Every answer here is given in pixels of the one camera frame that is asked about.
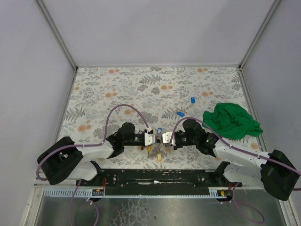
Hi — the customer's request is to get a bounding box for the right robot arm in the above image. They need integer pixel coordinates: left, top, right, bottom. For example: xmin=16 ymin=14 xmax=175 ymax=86
xmin=169 ymin=117 xmax=301 ymax=201

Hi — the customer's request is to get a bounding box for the green cloth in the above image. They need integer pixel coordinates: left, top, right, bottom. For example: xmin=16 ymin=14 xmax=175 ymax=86
xmin=203 ymin=103 xmax=263 ymax=140

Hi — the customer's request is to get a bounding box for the yellow tag key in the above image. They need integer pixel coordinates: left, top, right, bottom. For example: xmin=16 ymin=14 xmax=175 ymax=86
xmin=157 ymin=153 xmax=163 ymax=162

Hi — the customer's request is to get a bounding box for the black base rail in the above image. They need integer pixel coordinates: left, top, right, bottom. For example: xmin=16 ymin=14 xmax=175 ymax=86
xmin=80 ymin=169 xmax=236 ymax=196

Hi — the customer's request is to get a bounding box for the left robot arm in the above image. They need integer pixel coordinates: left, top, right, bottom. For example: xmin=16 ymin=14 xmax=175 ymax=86
xmin=37 ymin=122 xmax=151 ymax=185

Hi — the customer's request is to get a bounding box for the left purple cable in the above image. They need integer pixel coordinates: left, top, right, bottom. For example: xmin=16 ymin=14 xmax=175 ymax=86
xmin=35 ymin=104 xmax=152 ymax=226

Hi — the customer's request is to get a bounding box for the blue tag lower key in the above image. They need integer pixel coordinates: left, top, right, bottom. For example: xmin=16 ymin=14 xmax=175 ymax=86
xmin=176 ymin=112 xmax=185 ymax=117

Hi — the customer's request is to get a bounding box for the numbered keyring organizer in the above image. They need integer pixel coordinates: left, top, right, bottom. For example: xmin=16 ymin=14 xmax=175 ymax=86
xmin=147 ymin=143 xmax=162 ymax=158

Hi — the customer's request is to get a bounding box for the blue tag upper key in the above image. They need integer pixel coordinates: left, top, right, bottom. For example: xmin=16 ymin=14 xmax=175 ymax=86
xmin=188 ymin=97 xmax=195 ymax=108

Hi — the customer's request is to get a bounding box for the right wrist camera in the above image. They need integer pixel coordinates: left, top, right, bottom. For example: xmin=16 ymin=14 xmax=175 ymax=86
xmin=162 ymin=131 xmax=175 ymax=146

